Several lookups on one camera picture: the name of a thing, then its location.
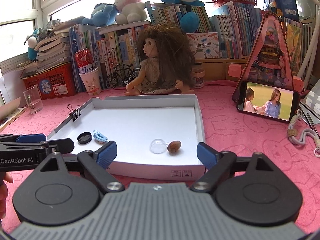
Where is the pink white plush bunny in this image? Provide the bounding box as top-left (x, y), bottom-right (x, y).
top-left (114, 0), bottom-right (146, 25)

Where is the blue plush bear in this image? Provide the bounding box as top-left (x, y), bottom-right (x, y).
top-left (82, 3), bottom-right (118, 27)

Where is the black round cap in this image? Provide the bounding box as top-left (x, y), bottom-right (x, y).
top-left (77, 132), bottom-right (92, 145)

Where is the smartphone playing video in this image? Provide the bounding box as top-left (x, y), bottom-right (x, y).
top-left (236, 81), bottom-right (300, 122)

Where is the blue plush on left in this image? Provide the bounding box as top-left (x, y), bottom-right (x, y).
top-left (23, 28), bottom-right (47, 61)

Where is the red plastic crate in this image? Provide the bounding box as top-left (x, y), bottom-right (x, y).
top-left (22, 62), bottom-right (76, 100)

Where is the miniature black bicycle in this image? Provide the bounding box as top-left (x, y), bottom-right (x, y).
top-left (106, 63), bottom-right (140, 89)

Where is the clear plastic dome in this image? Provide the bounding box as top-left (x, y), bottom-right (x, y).
top-left (149, 139), bottom-right (167, 154)

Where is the red Budweiser can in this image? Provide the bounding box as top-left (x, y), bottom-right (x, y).
top-left (75, 48), bottom-right (96, 74)

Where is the pink bunny table cloth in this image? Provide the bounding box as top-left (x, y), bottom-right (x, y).
top-left (1, 83), bottom-right (319, 233)

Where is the clear glass cup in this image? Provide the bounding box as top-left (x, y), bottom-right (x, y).
top-left (23, 85), bottom-right (43, 114)

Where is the grey lanyard strap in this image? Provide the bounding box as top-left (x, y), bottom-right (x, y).
top-left (286, 109), bottom-right (320, 158)

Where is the white cardboard tray box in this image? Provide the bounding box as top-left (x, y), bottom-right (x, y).
top-left (47, 94), bottom-right (206, 181)

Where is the brown acorn nut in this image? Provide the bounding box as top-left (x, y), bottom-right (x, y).
top-left (167, 140), bottom-right (181, 154)

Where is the brown-haired doll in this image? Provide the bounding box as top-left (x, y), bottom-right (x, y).
top-left (124, 24), bottom-right (195, 96)

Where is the pink triangular dollhouse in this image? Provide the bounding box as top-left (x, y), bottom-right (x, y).
top-left (232, 12), bottom-right (304, 102)

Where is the blue hair clip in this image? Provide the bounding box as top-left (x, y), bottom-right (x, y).
top-left (93, 129), bottom-right (108, 144)

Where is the white cat paper cup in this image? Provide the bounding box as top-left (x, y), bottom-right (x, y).
top-left (80, 68), bottom-right (101, 95)

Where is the black binder clip on tray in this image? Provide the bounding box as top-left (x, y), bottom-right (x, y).
top-left (67, 104), bottom-right (81, 121)

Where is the stack of books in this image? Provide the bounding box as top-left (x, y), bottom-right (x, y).
top-left (17, 17), bottom-right (84, 69)

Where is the row of upright books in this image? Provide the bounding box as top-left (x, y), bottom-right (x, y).
top-left (68, 0), bottom-right (313, 93)

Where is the small brown jar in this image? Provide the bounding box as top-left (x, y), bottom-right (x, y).
top-left (190, 65), bottom-right (205, 89)

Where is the person's left hand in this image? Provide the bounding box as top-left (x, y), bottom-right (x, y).
top-left (0, 172), bottom-right (14, 219)

